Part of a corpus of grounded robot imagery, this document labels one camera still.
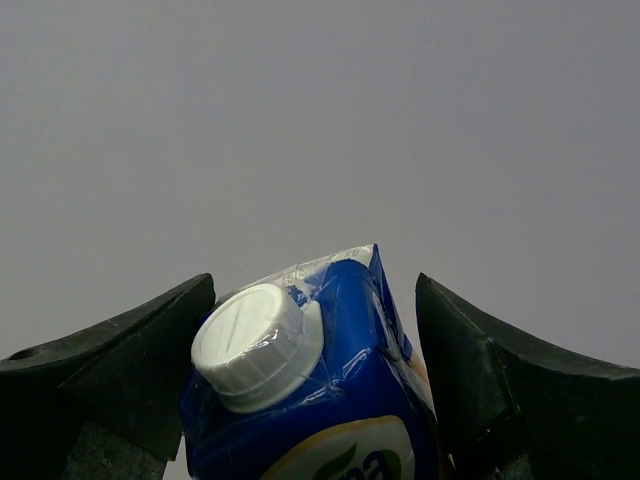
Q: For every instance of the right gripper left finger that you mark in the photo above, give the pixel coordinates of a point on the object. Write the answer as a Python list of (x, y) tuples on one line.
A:
[(102, 403)]

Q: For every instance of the pineapple juice carton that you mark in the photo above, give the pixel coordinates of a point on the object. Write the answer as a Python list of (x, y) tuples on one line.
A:
[(308, 374)]

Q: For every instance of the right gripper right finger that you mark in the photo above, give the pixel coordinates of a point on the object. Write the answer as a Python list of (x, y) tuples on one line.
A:
[(513, 406)]

